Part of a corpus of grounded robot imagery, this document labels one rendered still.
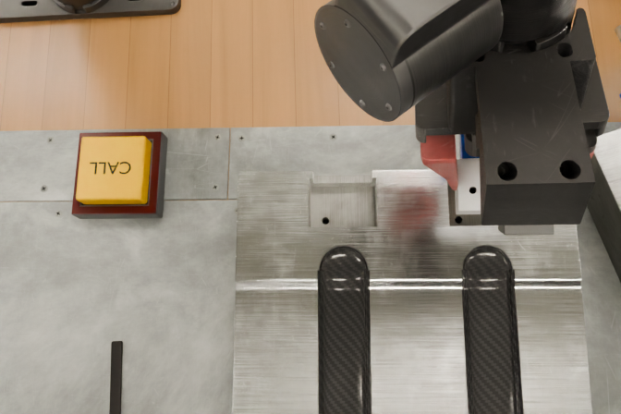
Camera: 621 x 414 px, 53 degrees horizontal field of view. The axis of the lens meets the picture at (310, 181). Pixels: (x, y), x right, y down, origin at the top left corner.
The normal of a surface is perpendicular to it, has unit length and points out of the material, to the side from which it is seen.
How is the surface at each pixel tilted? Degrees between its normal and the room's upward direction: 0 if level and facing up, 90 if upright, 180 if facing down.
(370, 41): 82
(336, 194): 0
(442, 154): 22
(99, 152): 0
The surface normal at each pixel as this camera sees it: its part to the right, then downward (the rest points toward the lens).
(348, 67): -0.78, 0.57
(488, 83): -0.16, -0.57
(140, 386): -0.05, -0.25
